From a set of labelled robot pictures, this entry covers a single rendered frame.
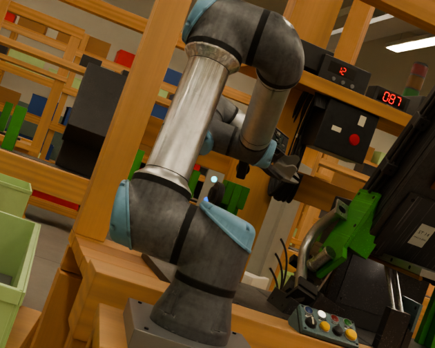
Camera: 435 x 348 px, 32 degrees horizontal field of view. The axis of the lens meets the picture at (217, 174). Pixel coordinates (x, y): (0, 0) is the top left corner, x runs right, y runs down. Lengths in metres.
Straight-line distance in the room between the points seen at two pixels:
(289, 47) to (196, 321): 0.55
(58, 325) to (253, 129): 0.88
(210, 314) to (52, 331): 0.96
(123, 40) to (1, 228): 10.49
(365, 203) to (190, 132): 0.75
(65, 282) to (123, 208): 0.89
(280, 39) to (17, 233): 0.64
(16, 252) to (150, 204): 0.32
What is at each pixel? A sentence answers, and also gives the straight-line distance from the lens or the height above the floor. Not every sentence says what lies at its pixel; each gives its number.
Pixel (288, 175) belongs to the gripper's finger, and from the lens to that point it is 1.98.
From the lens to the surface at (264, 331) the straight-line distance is 1.70.
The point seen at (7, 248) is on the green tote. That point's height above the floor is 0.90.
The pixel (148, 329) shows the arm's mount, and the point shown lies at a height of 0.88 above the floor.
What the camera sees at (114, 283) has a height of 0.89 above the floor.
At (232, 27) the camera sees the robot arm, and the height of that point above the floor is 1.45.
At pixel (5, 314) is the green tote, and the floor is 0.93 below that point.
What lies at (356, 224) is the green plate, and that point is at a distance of 2.00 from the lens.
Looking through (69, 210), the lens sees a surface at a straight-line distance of 8.79.
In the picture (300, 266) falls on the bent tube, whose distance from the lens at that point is 2.04.
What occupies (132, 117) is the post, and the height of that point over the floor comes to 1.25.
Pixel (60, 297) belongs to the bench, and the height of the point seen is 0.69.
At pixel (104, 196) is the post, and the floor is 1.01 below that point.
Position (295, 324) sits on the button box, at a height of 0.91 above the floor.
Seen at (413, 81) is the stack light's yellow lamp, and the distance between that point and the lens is 2.50.
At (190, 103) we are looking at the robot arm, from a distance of 1.42.
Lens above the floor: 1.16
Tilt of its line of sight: level
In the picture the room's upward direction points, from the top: 20 degrees clockwise
